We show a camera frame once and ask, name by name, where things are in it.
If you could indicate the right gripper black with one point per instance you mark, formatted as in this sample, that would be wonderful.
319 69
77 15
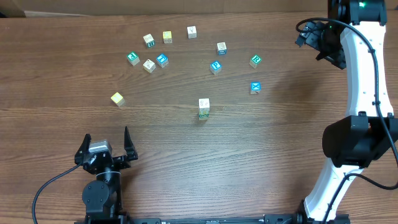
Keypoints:
339 57

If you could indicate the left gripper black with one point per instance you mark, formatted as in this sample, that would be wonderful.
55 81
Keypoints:
130 152

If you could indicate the blue sided block picture top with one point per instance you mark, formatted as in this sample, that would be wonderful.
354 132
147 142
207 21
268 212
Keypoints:
221 48

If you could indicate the blue P block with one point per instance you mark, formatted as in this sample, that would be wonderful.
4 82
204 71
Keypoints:
215 67

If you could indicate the green 4 block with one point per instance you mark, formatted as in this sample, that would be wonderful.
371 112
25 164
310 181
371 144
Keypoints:
203 116

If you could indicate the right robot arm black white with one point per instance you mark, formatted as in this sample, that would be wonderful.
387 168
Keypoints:
351 37

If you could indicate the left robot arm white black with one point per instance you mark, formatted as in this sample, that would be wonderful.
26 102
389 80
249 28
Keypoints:
103 196

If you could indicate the green R block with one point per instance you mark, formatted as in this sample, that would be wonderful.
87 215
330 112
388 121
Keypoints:
255 61

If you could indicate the yellow block front left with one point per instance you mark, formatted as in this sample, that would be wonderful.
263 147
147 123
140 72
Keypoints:
118 99

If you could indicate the blue X block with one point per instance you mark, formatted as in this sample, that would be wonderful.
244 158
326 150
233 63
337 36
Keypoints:
255 88

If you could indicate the plain picture block left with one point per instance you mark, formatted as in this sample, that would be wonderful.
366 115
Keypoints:
149 66

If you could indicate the green letter block left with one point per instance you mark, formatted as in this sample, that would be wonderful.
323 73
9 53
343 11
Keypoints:
133 58

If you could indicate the blue H block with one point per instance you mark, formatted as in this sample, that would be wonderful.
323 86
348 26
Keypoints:
162 60

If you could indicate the plain wooden block back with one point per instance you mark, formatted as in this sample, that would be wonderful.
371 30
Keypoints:
192 32

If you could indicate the green number block top-left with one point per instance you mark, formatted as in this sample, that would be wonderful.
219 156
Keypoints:
149 40

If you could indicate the yellow top block back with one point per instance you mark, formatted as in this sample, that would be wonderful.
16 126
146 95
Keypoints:
167 37

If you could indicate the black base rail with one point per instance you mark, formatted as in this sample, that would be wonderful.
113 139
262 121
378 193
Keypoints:
266 219

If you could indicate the cardboard wall panel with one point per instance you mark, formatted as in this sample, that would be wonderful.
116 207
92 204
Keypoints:
21 8

